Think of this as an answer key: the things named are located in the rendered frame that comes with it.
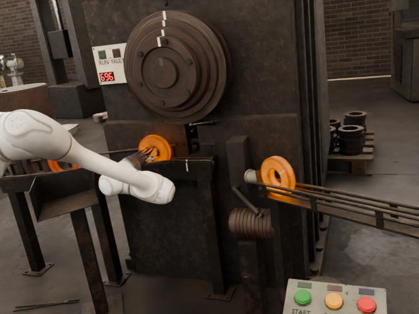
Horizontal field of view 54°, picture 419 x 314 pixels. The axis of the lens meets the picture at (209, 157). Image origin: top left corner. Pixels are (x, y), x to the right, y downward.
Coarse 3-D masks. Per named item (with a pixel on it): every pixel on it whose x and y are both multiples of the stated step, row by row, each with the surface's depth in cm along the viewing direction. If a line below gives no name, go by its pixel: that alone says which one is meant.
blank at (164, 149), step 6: (144, 138) 189; (150, 138) 188; (156, 138) 187; (162, 138) 188; (144, 144) 190; (150, 144) 189; (156, 144) 188; (162, 144) 187; (168, 144) 189; (138, 150) 192; (162, 150) 188; (168, 150) 188; (156, 156) 194; (162, 156) 189; (168, 156) 189
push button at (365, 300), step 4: (360, 300) 98; (364, 300) 98; (368, 300) 98; (372, 300) 98; (360, 304) 98; (364, 304) 98; (368, 304) 97; (372, 304) 97; (360, 308) 97; (364, 308) 97; (368, 308) 96; (372, 308) 97; (364, 312) 97; (368, 312) 96
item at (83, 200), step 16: (48, 176) 188; (64, 176) 190; (80, 176) 191; (96, 176) 191; (32, 192) 174; (48, 192) 190; (64, 192) 192; (80, 192) 193; (96, 192) 175; (48, 208) 183; (64, 208) 179; (80, 208) 175; (80, 224) 184; (80, 240) 186; (96, 272) 193; (96, 288) 195; (96, 304) 197; (112, 304) 206
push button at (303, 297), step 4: (296, 292) 104; (300, 292) 104; (304, 292) 104; (308, 292) 104; (296, 296) 103; (300, 296) 103; (304, 296) 103; (308, 296) 103; (296, 300) 103; (300, 300) 102; (304, 300) 102; (308, 300) 102; (300, 304) 102; (304, 304) 102
